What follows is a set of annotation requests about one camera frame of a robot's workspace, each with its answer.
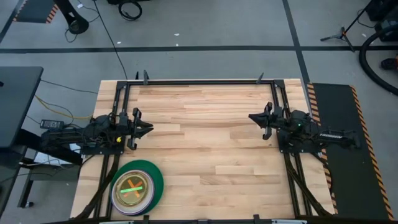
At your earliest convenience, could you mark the white paper sheet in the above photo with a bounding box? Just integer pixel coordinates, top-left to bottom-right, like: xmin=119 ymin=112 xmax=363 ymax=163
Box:
xmin=33 ymin=141 xmax=82 ymax=166

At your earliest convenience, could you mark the black tripod stand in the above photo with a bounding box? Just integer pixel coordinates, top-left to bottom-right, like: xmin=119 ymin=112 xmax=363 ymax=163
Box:
xmin=320 ymin=0 xmax=374 ymax=53

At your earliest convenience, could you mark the small orange transparent plate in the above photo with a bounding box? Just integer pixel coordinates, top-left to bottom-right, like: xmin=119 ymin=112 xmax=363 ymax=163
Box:
xmin=115 ymin=171 xmax=152 ymax=207

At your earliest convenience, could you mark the black equipment case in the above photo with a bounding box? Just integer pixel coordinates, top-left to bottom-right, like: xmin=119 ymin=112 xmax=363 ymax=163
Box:
xmin=365 ymin=0 xmax=398 ymax=43

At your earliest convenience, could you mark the large dark green plate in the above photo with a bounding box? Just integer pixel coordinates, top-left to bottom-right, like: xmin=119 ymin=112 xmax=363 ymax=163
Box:
xmin=109 ymin=159 xmax=165 ymax=217

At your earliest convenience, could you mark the black desk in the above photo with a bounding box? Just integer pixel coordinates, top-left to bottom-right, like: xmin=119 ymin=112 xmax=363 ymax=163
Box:
xmin=0 ymin=66 xmax=44 ymax=149

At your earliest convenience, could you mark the black aluminium table frame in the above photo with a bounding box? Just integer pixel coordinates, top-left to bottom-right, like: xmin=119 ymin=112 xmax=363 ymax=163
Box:
xmin=73 ymin=79 xmax=335 ymax=224

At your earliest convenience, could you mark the white plastic plate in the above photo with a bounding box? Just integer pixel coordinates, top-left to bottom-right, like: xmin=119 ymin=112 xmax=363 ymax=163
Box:
xmin=111 ymin=169 xmax=155 ymax=217

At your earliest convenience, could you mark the yellow cable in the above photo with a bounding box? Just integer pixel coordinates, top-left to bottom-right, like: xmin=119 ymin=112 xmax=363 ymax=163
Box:
xmin=34 ymin=95 xmax=93 ymax=121

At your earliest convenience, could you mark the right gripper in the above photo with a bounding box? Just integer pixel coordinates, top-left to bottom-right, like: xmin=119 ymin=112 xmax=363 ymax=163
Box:
xmin=248 ymin=101 xmax=292 ymax=141

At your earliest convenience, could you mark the person's shoe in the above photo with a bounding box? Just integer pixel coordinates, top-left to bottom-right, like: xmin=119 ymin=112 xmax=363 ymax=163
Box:
xmin=381 ymin=57 xmax=398 ymax=71

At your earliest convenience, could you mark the black sleeved cable bundle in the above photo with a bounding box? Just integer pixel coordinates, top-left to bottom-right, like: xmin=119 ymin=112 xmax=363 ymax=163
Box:
xmin=74 ymin=154 xmax=121 ymax=220
xmin=284 ymin=154 xmax=335 ymax=218

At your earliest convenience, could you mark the black power adapter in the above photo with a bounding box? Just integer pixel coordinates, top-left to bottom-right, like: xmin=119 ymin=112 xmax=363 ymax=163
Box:
xmin=39 ymin=119 xmax=65 ymax=129

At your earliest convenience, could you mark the black curved stand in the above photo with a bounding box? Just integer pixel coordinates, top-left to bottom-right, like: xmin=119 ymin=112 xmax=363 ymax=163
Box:
xmin=54 ymin=0 xmax=90 ymax=35

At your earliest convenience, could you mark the large hazard-striped black mat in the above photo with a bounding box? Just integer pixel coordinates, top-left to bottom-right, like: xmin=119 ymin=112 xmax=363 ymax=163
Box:
xmin=307 ymin=82 xmax=395 ymax=221

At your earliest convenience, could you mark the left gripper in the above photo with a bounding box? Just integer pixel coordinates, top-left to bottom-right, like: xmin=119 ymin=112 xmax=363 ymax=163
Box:
xmin=119 ymin=107 xmax=154 ymax=151

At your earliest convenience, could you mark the coiled black cable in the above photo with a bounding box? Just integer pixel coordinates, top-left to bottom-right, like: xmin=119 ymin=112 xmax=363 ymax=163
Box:
xmin=118 ymin=1 xmax=143 ymax=22

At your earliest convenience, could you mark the thick black hose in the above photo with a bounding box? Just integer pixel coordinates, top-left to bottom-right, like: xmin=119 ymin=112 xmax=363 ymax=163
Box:
xmin=358 ymin=24 xmax=398 ymax=96

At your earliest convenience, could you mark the black desk base frame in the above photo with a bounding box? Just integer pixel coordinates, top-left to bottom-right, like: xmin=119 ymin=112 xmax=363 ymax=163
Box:
xmin=17 ymin=129 xmax=83 ymax=208

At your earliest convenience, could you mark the small hazard-striped black mat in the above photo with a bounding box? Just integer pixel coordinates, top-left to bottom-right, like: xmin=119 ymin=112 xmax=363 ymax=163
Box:
xmin=12 ymin=0 xmax=60 ymax=24

